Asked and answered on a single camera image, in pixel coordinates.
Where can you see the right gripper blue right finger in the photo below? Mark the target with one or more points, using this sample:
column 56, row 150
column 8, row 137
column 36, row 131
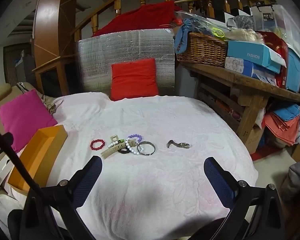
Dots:
column 223, row 183

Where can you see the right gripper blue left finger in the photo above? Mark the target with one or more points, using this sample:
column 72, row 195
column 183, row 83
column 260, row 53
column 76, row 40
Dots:
column 84, row 180

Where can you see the beige hair claw clip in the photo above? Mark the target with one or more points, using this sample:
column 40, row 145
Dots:
column 117, row 144

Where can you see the magenta pillow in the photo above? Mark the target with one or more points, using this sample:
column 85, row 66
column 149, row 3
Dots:
column 23, row 117

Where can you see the orange cardboard box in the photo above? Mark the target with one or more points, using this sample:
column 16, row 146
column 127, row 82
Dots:
column 40, row 153

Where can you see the stack of orange cloths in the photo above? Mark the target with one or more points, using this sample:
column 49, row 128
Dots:
column 284, row 123

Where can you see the wooden side table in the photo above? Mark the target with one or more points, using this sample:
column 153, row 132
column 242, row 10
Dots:
column 237, row 99

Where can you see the curved wooden column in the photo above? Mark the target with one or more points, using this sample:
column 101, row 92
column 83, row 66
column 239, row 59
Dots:
column 54, row 46

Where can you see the small red pillow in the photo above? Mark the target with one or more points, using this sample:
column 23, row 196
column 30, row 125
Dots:
column 134, row 79

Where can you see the white patterned box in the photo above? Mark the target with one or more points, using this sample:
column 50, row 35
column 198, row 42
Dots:
column 250, row 69

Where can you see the blue fashion shoe box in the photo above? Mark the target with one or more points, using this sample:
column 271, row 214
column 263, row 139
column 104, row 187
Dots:
column 257, row 53

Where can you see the wicker basket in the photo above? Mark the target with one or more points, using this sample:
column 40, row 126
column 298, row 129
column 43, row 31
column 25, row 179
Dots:
column 204, row 49

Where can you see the clear plastic storage bin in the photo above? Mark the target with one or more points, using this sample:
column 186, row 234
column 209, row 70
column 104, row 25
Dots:
column 275, row 18

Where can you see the large red cushion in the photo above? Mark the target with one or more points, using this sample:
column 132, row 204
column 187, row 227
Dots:
column 149, row 16

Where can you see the beige drawstring pouch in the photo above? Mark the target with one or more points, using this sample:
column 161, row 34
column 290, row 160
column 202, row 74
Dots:
column 50, row 105

